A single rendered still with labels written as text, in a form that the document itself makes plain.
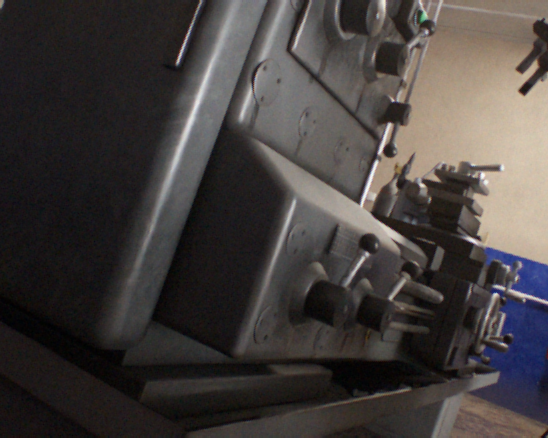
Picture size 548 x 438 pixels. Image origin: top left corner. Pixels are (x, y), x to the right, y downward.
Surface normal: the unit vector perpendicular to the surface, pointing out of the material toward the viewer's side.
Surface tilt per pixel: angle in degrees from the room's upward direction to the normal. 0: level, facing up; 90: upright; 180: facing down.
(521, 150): 90
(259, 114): 90
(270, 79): 90
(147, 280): 90
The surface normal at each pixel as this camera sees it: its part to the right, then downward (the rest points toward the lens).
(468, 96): -0.43, -0.21
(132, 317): 0.84, 0.26
